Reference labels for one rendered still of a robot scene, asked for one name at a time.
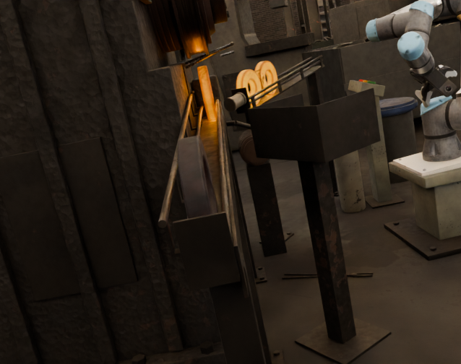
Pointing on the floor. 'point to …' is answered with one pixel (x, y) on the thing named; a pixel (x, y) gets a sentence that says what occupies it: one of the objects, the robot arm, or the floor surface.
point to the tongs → (317, 276)
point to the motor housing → (263, 197)
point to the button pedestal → (377, 156)
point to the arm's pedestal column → (438, 220)
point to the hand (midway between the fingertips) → (442, 92)
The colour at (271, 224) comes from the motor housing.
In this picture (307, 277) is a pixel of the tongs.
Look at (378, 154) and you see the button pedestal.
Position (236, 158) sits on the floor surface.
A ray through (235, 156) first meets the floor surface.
